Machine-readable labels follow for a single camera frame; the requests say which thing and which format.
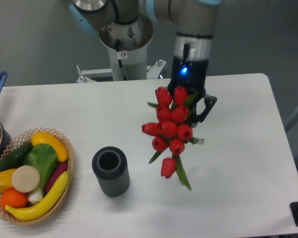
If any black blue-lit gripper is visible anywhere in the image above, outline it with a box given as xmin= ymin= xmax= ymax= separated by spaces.
xmin=167 ymin=56 xmax=218 ymax=127

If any red tulip bouquet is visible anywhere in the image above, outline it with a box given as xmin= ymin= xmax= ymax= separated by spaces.
xmin=142 ymin=86 xmax=204 ymax=190

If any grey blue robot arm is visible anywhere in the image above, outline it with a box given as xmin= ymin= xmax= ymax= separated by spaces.
xmin=69 ymin=0 xmax=220 ymax=126

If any dark grey ribbed vase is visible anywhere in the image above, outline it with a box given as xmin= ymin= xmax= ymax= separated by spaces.
xmin=92 ymin=146 xmax=130 ymax=197

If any purple sweet potato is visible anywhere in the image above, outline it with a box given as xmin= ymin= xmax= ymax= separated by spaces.
xmin=44 ymin=162 xmax=68 ymax=195

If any yellow squash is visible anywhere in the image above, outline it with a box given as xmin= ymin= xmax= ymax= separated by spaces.
xmin=31 ymin=131 xmax=68 ymax=162

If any green bok choy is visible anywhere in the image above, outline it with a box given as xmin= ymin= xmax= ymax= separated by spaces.
xmin=23 ymin=144 xmax=57 ymax=204

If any woven wicker basket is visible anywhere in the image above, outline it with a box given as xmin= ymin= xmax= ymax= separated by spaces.
xmin=0 ymin=128 xmax=74 ymax=225

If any beige round disc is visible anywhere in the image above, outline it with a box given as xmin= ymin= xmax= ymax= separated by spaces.
xmin=11 ymin=165 xmax=40 ymax=193

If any green cucumber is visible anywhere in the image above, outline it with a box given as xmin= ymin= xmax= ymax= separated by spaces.
xmin=0 ymin=143 xmax=33 ymax=172

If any yellow banana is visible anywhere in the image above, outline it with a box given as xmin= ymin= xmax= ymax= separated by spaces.
xmin=5 ymin=171 xmax=70 ymax=221

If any orange fruit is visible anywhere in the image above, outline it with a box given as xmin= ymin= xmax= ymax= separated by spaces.
xmin=0 ymin=188 xmax=28 ymax=210

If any yellow bell pepper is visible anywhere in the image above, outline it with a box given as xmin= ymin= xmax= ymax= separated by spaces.
xmin=0 ymin=169 xmax=16 ymax=193

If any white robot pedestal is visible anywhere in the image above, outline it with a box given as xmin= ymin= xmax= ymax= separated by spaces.
xmin=76 ymin=13 xmax=166 ymax=83

